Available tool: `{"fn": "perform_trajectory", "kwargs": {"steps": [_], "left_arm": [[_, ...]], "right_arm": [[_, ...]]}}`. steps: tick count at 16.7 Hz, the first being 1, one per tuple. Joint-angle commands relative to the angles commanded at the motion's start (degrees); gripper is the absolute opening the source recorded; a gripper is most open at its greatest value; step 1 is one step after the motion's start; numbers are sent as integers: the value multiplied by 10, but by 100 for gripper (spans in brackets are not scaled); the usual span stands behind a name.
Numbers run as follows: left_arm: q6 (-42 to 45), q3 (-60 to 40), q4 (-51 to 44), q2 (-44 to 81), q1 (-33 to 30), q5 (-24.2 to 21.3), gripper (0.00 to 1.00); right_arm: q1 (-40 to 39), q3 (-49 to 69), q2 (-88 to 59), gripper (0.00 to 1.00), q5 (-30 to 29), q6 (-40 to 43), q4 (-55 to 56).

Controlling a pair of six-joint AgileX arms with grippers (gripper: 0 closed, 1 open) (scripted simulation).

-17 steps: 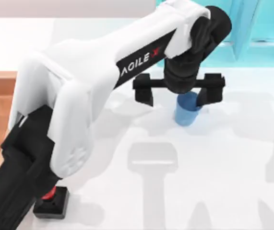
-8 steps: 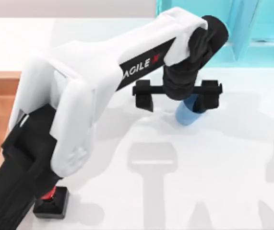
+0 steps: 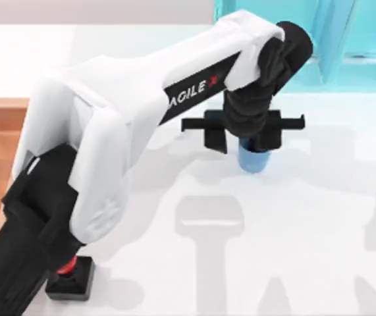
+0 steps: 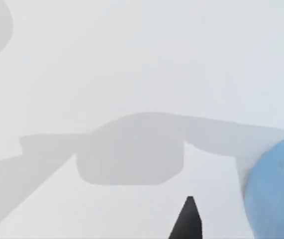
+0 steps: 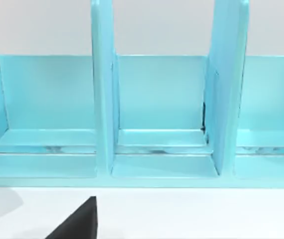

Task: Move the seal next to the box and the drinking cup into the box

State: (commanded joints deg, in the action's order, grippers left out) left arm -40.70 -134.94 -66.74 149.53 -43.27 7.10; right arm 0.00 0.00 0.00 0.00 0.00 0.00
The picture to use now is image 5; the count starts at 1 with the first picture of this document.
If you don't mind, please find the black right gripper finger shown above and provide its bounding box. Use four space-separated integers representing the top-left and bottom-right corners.
44 196 98 239

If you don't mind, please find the light blue rack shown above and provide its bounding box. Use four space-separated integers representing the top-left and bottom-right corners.
0 0 284 189

